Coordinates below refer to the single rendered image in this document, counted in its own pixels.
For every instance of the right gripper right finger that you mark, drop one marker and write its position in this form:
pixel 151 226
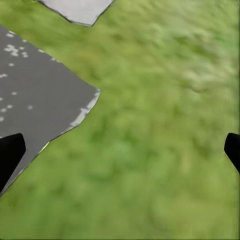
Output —
pixel 232 149

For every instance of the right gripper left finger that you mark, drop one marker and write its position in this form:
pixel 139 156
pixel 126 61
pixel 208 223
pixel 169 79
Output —
pixel 12 149

